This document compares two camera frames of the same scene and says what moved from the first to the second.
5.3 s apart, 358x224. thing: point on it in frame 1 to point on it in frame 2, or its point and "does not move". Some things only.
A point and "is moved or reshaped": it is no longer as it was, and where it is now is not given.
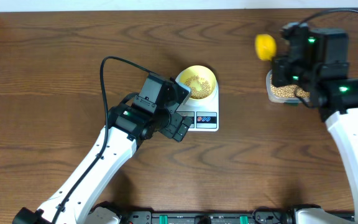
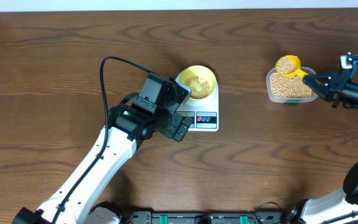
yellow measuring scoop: x=265 y=46 is moved or reshaped
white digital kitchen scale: x=204 y=112 does not move
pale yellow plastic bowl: x=200 y=80 does not move
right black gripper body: x=294 y=73 to x=341 y=93
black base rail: x=260 y=216 does not move
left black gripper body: x=169 y=129 does not move
